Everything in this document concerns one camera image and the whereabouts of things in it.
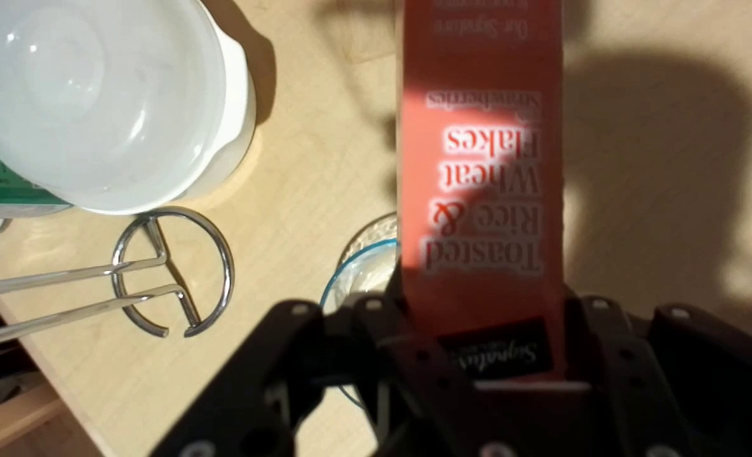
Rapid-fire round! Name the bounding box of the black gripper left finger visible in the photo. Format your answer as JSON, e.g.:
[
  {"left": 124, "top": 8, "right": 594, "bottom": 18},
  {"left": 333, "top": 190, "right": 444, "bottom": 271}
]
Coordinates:
[{"left": 151, "top": 286, "right": 481, "bottom": 457}]

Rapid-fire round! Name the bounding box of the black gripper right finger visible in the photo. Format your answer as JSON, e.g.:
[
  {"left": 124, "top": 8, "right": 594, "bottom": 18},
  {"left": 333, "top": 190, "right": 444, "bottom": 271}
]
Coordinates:
[{"left": 562, "top": 290, "right": 752, "bottom": 457}]

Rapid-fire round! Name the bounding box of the pink cereal box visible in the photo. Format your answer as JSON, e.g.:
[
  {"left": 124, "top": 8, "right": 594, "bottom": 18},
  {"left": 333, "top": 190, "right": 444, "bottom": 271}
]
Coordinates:
[{"left": 396, "top": 0, "right": 569, "bottom": 389}]

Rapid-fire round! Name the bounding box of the clear glass bowl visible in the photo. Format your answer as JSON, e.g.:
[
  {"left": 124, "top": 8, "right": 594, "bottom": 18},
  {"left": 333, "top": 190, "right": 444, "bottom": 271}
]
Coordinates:
[{"left": 321, "top": 211, "right": 405, "bottom": 408}]

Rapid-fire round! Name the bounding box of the white lidded plastic bowl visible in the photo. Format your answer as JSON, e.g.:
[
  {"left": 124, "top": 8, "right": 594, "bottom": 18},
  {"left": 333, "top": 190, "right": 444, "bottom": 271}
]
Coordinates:
[{"left": 0, "top": 0, "right": 259, "bottom": 218}]

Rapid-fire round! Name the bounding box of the light wooden table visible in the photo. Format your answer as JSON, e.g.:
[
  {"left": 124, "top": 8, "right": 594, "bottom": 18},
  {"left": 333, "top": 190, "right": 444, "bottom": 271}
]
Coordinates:
[{"left": 0, "top": 0, "right": 752, "bottom": 457}]

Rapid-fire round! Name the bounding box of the wooden chair with jacket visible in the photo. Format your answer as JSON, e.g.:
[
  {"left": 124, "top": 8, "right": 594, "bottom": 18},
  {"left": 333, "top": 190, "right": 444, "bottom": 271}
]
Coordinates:
[{"left": 0, "top": 383, "right": 67, "bottom": 457}]

